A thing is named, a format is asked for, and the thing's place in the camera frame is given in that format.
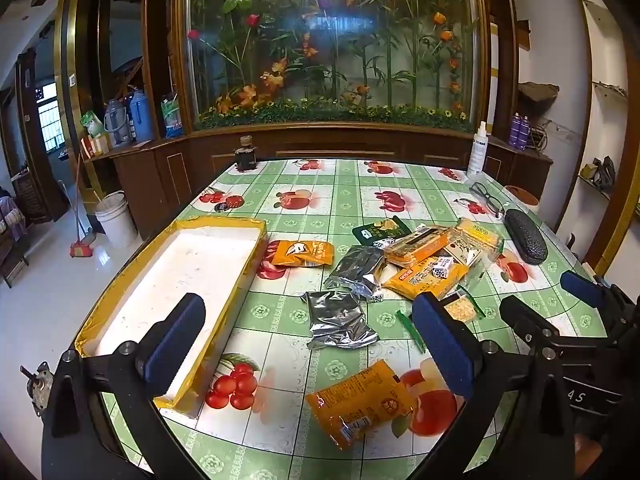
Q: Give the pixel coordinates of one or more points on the orange cracker pack with barcode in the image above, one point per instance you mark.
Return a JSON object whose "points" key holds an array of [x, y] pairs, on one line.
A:
{"points": [[417, 246]]}

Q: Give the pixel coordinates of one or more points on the clear bag with calligraphy label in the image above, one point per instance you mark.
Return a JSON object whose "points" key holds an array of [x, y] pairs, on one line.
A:
{"points": [[473, 245]]}

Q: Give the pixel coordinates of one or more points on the blue thermos jug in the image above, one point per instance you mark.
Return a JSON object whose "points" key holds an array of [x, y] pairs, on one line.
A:
{"points": [[141, 116]]}

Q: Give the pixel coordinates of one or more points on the white plastic bucket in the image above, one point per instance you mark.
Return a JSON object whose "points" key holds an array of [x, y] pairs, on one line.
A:
{"points": [[114, 216]]}

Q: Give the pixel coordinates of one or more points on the black eyeglasses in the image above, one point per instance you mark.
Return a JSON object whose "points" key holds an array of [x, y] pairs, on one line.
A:
{"points": [[493, 205]]}

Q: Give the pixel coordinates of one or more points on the blue white milk candy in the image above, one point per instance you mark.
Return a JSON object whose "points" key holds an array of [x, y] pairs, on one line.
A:
{"points": [[442, 267]]}

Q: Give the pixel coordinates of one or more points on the black glasses case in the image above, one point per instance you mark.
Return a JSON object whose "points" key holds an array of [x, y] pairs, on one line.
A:
{"points": [[526, 237]]}

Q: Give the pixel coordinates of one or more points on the silver foil packet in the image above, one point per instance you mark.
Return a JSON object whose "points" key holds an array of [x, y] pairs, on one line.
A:
{"points": [[336, 320], [358, 271]]}

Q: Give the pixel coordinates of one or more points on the yellow-rimmed white foam tray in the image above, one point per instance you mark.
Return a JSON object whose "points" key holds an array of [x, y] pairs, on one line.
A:
{"points": [[213, 257]]}

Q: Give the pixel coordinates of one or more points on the dark green snack packet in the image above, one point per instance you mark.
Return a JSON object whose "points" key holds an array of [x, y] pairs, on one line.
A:
{"points": [[381, 233]]}

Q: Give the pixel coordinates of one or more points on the purple bottles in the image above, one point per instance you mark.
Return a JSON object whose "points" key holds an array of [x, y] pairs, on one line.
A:
{"points": [[519, 132]]}

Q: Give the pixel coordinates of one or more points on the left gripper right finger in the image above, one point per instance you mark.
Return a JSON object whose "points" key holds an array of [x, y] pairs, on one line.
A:
{"points": [[452, 345]]}

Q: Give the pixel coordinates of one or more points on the dark ink bottle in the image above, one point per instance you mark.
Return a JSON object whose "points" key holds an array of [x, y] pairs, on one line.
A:
{"points": [[245, 155]]}

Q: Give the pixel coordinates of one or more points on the silver foil packet front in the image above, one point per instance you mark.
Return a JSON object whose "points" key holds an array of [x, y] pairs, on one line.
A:
{"points": [[336, 320]]}

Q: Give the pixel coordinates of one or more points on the large yellow biscuit pack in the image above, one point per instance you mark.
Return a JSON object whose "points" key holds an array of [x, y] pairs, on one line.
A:
{"points": [[417, 279]]}

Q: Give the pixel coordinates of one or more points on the small orange chip bag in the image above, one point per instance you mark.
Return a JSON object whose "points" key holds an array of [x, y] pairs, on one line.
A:
{"points": [[297, 253]]}

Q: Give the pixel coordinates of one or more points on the white spray bottle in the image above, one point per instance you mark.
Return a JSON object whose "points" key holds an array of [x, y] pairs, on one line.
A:
{"points": [[478, 152]]}

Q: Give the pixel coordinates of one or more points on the green plaid fruit tablecloth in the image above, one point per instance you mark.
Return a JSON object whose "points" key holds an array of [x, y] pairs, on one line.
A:
{"points": [[309, 365]]}

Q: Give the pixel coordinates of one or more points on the orange snack packet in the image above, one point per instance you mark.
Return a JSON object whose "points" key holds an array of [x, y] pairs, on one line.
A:
{"points": [[366, 400]]}

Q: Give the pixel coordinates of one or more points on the grey thermos jug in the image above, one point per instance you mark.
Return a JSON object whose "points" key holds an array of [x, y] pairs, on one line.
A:
{"points": [[116, 123]]}

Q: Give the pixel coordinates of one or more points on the red broom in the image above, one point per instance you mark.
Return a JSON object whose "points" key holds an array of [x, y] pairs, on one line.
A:
{"points": [[82, 246]]}

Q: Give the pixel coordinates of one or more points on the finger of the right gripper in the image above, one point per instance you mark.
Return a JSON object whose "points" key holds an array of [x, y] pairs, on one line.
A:
{"points": [[589, 292], [530, 326]]}

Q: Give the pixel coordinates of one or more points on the flower display glass case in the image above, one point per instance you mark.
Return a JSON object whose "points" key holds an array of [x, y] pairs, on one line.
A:
{"points": [[402, 62]]}

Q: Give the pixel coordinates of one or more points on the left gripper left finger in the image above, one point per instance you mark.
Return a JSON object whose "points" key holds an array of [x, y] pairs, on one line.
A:
{"points": [[165, 346]]}

